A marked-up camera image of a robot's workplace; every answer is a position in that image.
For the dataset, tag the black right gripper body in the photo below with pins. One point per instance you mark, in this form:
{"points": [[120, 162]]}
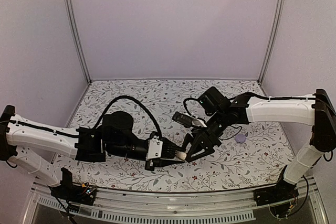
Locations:
{"points": [[211, 138]]}

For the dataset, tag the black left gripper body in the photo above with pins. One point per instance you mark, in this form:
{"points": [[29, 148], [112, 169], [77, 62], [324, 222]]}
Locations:
{"points": [[149, 167]]}

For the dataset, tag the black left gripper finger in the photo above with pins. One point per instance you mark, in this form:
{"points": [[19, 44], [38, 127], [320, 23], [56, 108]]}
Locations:
{"points": [[168, 162], [170, 149]]}

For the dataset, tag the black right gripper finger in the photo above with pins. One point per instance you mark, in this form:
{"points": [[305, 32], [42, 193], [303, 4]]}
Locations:
{"points": [[198, 150], [188, 144]]}

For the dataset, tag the cream earbud charging case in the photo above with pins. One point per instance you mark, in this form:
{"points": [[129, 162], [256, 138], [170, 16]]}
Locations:
{"points": [[181, 155]]}

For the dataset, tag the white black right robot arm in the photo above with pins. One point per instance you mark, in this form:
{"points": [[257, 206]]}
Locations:
{"points": [[312, 109]]}

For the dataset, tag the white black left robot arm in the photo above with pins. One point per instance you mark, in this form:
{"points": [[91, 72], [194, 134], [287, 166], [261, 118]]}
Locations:
{"points": [[114, 137]]}

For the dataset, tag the purple round case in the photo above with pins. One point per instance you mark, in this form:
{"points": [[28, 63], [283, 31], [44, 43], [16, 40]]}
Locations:
{"points": [[240, 138]]}

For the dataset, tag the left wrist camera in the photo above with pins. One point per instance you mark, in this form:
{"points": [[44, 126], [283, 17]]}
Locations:
{"points": [[154, 148]]}

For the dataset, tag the front aluminium rail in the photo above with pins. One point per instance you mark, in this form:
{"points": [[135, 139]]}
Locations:
{"points": [[122, 206]]}

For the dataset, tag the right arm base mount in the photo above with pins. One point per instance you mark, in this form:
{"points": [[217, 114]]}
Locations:
{"points": [[280, 199]]}

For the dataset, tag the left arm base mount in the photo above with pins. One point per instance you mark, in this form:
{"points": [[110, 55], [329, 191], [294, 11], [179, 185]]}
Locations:
{"points": [[70, 192]]}

